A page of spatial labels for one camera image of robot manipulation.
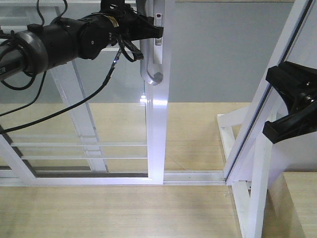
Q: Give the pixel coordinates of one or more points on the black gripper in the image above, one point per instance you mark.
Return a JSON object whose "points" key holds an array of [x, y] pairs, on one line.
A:
{"points": [[115, 19]]}

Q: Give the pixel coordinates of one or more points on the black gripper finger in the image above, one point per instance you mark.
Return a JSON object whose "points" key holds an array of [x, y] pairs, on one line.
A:
{"points": [[297, 124], [296, 84]]}

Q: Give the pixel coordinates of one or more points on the grey metal door handle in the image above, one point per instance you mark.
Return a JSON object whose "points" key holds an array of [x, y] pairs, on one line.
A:
{"points": [[151, 65]]}

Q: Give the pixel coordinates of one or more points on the white framed sliding glass door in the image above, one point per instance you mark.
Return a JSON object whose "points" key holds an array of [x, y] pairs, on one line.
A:
{"points": [[130, 117]]}

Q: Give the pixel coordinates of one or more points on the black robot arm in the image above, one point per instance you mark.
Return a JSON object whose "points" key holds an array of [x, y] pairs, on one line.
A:
{"points": [[40, 47]]}

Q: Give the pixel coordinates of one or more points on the white fixed glass door panel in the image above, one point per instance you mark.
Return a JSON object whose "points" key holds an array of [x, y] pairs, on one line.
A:
{"points": [[61, 137]]}

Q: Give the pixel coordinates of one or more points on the aluminium floor door track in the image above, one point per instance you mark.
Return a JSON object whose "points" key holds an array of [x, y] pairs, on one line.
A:
{"points": [[213, 177]]}

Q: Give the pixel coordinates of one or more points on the light wooden box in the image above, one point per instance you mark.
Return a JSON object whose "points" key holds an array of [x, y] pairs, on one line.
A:
{"points": [[294, 199]]}

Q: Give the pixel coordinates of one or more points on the light wooden platform board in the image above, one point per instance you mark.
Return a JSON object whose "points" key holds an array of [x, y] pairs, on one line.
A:
{"points": [[143, 211]]}

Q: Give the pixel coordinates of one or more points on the white triangular support bracket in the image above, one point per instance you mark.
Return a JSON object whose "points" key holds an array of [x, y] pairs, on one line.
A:
{"points": [[249, 181]]}

